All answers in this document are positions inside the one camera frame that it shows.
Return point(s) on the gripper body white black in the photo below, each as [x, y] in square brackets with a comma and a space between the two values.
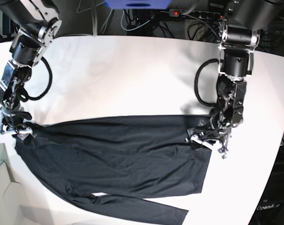
[14, 125]
[210, 135]

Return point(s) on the dark navy long-sleeve shirt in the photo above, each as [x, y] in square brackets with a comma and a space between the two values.
[123, 185]

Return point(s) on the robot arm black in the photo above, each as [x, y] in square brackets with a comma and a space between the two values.
[136, 134]
[105, 82]

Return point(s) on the black OpenArm base box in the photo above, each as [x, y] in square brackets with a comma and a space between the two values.
[270, 209]

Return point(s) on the blue box at top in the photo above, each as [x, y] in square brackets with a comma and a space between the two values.
[138, 4]

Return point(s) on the black power strip red switch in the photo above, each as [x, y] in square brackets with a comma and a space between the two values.
[204, 15]

